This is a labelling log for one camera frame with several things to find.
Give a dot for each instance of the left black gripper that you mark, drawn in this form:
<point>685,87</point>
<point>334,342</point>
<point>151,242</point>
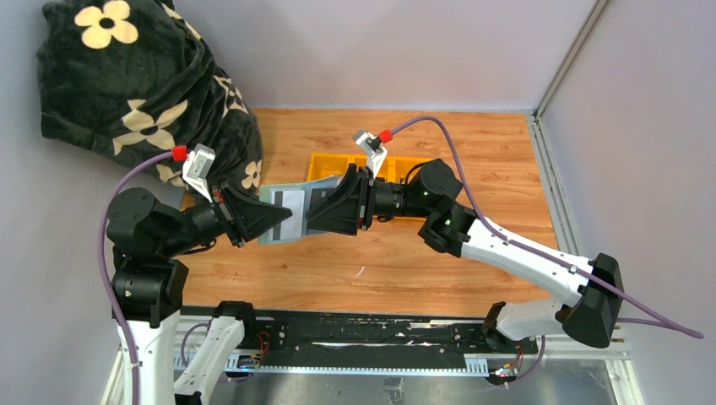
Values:
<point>228,213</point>

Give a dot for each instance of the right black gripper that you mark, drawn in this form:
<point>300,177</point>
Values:
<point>363,197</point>

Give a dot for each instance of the green card holder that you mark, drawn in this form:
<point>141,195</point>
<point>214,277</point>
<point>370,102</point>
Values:
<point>298,198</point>

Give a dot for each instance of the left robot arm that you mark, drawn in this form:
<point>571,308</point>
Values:
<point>147,237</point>

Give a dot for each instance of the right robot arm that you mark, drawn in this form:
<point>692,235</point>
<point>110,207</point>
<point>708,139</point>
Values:
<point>583,304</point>

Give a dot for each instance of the yellow three-compartment bin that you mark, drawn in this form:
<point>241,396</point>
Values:
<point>394,169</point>

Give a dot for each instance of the black floral plush blanket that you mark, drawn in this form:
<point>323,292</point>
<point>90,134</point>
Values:
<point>129,80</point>

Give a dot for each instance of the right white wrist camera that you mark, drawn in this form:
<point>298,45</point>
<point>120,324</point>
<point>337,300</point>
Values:
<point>374,148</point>

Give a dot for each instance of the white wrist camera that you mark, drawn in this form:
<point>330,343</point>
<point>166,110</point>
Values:
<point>374,148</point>
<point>196,168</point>

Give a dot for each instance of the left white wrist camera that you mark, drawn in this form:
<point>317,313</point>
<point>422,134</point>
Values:
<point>196,168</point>

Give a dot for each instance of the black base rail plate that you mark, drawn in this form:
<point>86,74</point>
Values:
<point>387,342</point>

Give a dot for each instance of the aluminium frame rail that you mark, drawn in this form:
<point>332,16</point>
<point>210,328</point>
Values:
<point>561,217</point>

